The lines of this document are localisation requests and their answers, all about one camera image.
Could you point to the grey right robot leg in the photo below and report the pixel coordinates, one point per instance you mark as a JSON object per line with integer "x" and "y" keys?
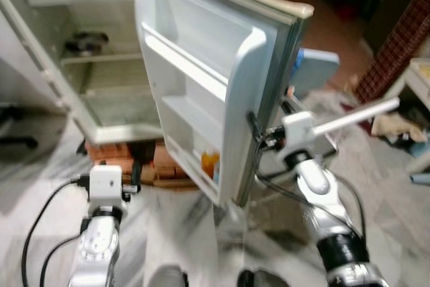
{"x": 262, "y": 279}

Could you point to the red checkered cloth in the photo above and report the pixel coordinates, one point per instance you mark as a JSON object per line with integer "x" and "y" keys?
{"x": 396, "y": 45}

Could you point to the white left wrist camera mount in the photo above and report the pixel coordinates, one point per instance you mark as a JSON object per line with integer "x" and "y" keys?
{"x": 105, "y": 183}

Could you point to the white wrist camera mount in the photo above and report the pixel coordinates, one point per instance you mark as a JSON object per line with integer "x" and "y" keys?
{"x": 299, "y": 132}
{"x": 105, "y": 183}

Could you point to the dark metal pot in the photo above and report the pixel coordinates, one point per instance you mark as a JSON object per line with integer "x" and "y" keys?
{"x": 86, "y": 44}

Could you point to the white fridge door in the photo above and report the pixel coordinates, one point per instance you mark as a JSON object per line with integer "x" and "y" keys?
{"x": 208, "y": 65}

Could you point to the grey left robot leg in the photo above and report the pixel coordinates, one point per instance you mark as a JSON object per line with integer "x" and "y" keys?
{"x": 168, "y": 277}

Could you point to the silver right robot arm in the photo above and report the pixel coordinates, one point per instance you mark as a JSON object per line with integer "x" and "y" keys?
{"x": 322, "y": 193}

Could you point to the white slanted bar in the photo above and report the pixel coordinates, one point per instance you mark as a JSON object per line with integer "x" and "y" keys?
{"x": 356, "y": 115}

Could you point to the red bricks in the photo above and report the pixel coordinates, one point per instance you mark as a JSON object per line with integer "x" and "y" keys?
{"x": 107, "y": 156}

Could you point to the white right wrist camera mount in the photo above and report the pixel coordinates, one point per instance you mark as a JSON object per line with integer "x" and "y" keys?
{"x": 299, "y": 132}

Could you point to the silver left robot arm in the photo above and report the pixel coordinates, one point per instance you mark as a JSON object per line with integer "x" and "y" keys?
{"x": 97, "y": 247}

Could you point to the amber oil bottle white cap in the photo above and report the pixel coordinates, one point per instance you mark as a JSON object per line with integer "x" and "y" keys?
{"x": 209, "y": 165}

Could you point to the grey robot leg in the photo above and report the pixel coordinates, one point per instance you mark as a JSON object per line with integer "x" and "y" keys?
{"x": 168, "y": 277}
{"x": 262, "y": 279}

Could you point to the beige crumpled cloth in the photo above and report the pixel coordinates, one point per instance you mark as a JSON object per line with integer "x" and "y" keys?
{"x": 390, "y": 127}

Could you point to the white fridge cabinet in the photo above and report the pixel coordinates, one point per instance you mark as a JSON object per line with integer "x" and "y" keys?
{"x": 74, "y": 5}

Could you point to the grey blue plastic chair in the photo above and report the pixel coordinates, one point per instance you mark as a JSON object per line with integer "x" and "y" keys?
{"x": 316, "y": 68}

